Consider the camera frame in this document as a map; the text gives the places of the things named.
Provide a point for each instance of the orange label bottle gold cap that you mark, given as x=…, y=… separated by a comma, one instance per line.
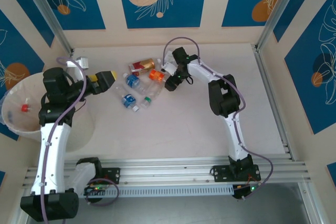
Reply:
x=157, y=75

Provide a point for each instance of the blue label bottle white cap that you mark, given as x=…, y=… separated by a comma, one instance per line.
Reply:
x=128, y=100

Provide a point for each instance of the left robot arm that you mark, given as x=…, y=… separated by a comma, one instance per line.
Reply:
x=50, y=155

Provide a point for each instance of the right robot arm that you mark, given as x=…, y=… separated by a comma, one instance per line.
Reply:
x=225, y=98

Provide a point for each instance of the white plastic bin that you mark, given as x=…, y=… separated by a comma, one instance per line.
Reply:
x=78, y=129

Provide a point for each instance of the red gold label bottle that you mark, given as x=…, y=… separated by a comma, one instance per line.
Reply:
x=143, y=66

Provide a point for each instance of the small control board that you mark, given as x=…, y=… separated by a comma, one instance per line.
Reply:
x=244, y=191
x=95, y=191

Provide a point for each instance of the grey metal panel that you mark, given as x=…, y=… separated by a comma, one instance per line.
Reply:
x=168, y=211

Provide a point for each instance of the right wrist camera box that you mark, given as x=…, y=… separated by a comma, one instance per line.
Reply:
x=168, y=65

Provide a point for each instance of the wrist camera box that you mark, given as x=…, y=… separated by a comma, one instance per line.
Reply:
x=168, y=65
x=82, y=62

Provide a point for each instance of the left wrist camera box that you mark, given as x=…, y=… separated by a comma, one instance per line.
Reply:
x=82, y=62

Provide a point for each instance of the aluminium side rail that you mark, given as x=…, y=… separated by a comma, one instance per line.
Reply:
x=262, y=64
x=71, y=51

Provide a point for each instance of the aluminium frame post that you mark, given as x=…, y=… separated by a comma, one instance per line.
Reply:
x=46, y=9
x=279, y=9

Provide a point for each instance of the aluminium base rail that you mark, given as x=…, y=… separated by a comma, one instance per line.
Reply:
x=168, y=171

